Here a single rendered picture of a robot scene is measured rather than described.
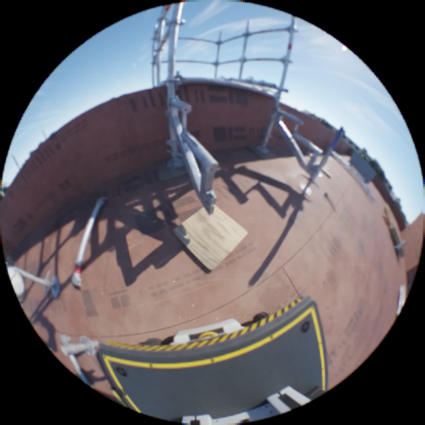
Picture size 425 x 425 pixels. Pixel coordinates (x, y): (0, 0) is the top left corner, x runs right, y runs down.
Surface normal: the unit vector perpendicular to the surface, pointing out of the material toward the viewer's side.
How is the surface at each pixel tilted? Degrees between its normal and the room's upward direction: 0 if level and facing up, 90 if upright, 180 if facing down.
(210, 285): 0
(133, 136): 90
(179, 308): 0
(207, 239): 0
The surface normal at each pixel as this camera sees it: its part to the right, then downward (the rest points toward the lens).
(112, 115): 0.45, 0.75
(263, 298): 0.08, -0.57
